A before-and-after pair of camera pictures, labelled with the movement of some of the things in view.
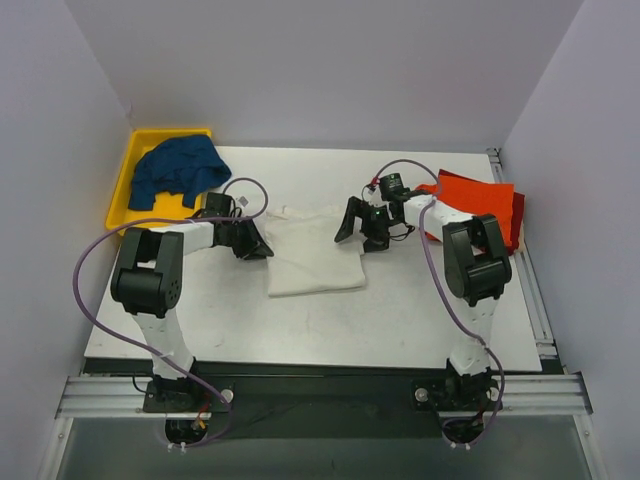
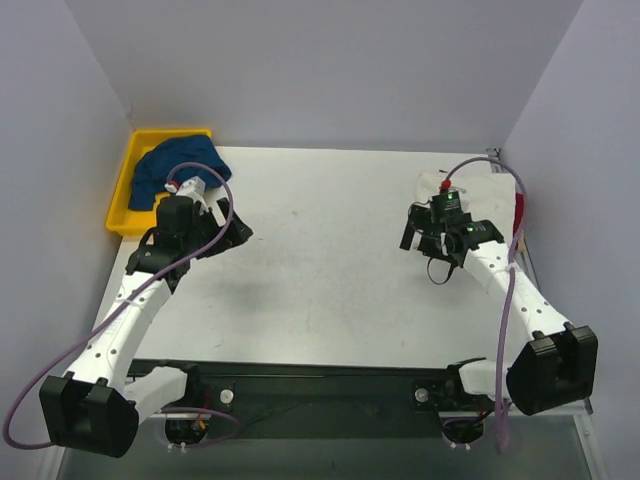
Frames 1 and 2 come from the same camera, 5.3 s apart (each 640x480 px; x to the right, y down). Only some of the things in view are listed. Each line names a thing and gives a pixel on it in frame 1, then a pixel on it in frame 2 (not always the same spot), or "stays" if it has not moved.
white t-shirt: x=307 y=259 -> x=485 y=195
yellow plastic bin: x=167 y=206 stays
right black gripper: x=368 y=223 -> x=417 y=228
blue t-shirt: x=187 y=165 stays
